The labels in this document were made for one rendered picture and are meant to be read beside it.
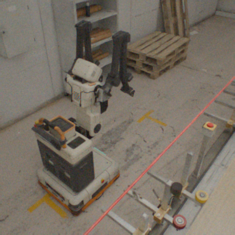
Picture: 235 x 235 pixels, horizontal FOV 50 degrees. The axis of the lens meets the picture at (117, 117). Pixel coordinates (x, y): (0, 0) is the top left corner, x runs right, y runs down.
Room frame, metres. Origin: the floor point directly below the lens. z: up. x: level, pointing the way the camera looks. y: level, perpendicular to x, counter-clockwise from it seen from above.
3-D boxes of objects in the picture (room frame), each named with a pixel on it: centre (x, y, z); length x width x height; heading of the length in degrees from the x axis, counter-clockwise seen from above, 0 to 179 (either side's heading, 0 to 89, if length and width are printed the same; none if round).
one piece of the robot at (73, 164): (1.71, 0.48, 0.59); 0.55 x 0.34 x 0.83; 50
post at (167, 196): (0.92, -0.30, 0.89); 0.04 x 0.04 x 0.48; 50
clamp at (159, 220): (0.90, -0.29, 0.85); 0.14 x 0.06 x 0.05; 140
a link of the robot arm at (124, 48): (1.99, -0.05, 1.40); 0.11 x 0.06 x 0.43; 49
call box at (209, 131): (1.31, -0.63, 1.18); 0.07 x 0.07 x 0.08; 50
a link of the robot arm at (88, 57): (2.27, 0.28, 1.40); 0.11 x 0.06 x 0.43; 49
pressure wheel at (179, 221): (0.81, -0.37, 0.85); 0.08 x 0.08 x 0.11
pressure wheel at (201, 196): (0.99, -0.55, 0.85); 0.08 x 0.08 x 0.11
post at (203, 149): (1.31, -0.63, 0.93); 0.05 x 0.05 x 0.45; 50
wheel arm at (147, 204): (0.93, -0.22, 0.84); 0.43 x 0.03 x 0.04; 50
